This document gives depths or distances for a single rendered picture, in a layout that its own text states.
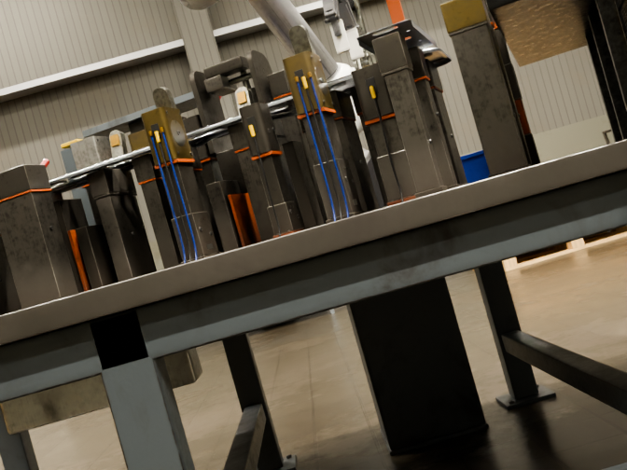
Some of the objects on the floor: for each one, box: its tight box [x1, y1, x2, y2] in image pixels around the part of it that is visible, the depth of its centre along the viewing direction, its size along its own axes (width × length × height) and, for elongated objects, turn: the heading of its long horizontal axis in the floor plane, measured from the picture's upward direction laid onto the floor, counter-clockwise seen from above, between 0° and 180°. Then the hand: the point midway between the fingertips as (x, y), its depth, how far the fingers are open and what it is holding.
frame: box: [0, 169, 627, 470], centre depth 194 cm, size 256×161×66 cm, turn 2°
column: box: [346, 277, 489, 456], centre depth 261 cm, size 31×31×66 cm
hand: (349, 48), depth 185 cm, fingers open, 12 cm apart
